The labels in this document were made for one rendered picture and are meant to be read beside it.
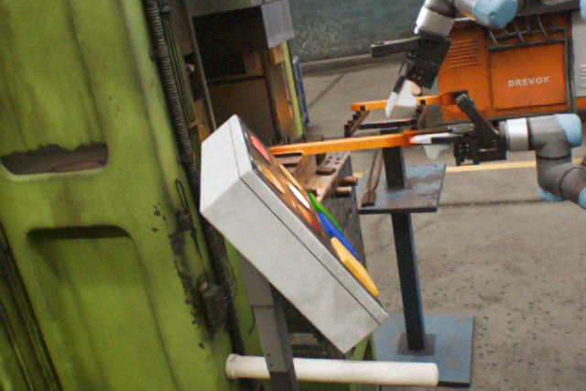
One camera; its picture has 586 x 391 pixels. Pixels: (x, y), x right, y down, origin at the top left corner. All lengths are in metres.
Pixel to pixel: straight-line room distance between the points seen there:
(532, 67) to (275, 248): 4.25
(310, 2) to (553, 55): 5.03
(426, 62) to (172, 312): 0.76
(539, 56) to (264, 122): 3.40
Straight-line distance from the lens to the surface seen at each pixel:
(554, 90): 4.89
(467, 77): 4.83
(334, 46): 9.10
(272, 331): 0.94
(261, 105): 1.69
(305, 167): 1.43
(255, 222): 0.69
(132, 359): 1.45
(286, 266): 0.72
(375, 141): 1.38
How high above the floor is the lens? 1.39
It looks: 18 degrees down
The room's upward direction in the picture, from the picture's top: 11 degrees counter-clockwise
